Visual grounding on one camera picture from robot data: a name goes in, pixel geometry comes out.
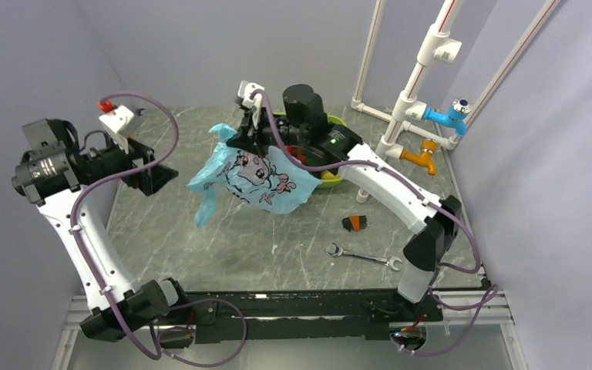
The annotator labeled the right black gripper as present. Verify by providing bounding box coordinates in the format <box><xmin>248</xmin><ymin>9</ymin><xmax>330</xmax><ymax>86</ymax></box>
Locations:
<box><xmin>225</xmin><ymin>105</ymin><xmax>308</xmax><ymax>160</ymax></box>

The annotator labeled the blue plastic bag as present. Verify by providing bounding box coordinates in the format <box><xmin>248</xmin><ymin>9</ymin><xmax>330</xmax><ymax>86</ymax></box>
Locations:
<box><xmin>187</xmin><ymin>123</ymin><xmax>322</xmax><ymax>227</ymax></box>

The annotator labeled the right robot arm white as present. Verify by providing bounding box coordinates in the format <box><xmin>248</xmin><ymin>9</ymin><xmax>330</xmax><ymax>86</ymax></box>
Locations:
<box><xmin>227</xmin><ymin>81</ymin><xmax>462</xmax><ymax>320</ymax></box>

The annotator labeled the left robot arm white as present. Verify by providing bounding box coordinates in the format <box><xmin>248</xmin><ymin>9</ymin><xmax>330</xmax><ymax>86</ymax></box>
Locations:
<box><xmin>12</xmin><ymin>119</ymin><xmax>191</xmax><ymax>342</ymax></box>

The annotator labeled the yellow fake fruit front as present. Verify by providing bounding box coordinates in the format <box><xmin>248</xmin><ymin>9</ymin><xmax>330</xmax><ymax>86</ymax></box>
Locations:
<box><xmin>321</xmin><ymin>170</ymin><xmax>341</xmax><ymax>182</ymax></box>

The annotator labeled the green plastic fruit basket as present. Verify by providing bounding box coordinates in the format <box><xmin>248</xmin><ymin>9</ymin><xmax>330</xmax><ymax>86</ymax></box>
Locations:
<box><xmin>274</xmin><ymin>111</ymin><xmax>346</xmax><ymax>189</ymax></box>

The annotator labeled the orange black hex key set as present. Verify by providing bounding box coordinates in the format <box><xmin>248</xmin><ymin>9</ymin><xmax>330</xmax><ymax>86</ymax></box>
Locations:
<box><xmin>341</xmin><ymin>215</ymin><xmax>368</xmax><ymax>232</ymax></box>

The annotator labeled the silver open-end wrench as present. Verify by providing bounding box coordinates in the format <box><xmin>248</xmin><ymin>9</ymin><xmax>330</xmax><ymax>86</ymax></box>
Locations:
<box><xmin>325</xmin><ymin>243</ymin><xmax>403</xmax><ymax>271</ymax></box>

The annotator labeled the orange faucet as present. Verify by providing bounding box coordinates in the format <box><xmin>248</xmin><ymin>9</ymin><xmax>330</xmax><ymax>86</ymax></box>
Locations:
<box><xmin>399</xmin><ymin>139</ymin><xmax>439</xmax><ymax>176</ymax></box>

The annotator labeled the blue faucet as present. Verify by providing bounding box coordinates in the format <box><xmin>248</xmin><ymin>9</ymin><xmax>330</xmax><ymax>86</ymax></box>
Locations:
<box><xmin>422</xmin><ymin>97</ymin><xmax>473</xmax><ymax>137</ymax></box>

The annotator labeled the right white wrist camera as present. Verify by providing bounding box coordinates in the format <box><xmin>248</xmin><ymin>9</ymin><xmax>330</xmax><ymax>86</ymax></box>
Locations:
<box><xmin>236</xmin><ymin>80</ymin><xmax>265</xmax><ymax>130</ymax></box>

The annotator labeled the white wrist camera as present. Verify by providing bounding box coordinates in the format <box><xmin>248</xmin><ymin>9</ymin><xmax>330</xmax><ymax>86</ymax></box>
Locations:
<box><xmin>236</xmin><ymin>80</ymin><xmax>265</xmax><ymax>130</ymax></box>
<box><xmin>96</xmin><ymin>99</ymin><xmax>142</xmax><ymax>154</ymax></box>

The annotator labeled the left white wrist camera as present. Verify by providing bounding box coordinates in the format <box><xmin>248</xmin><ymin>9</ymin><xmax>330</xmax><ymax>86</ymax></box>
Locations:
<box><xmin>96</xmin><ymin>99</ymin><xmax>142</xmax><ymax>154</ymax></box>

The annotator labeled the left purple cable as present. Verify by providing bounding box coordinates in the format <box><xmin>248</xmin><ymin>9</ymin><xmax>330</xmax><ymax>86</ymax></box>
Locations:
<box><xmin>69</xmin><ymin>92</ymin><xmax>248</xmax><ymax>370</ymax></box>

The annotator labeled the purple cable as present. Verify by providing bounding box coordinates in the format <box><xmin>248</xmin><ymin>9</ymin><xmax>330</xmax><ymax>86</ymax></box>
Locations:
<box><xmin>250</xmin><ymin>89</ymin><xmax>501</xmax><ymax>358</ymax></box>
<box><xmin>69</xmin><ymin>92</ymin><xmax>248</xmax><ymax>370</ymax></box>

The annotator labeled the white PVC pipe frame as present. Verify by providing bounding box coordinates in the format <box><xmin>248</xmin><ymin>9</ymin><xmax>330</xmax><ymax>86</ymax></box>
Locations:
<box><xmin>351</xmin><ymin>0</ymin><xmax>563</xmax><ymax>205</ymax></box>

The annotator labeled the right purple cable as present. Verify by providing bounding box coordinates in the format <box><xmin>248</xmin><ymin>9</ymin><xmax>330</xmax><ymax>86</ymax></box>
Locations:
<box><xmin>250</xmin><ymin>89</ymin><xmax>501</xmax><ymax>358</ymax></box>

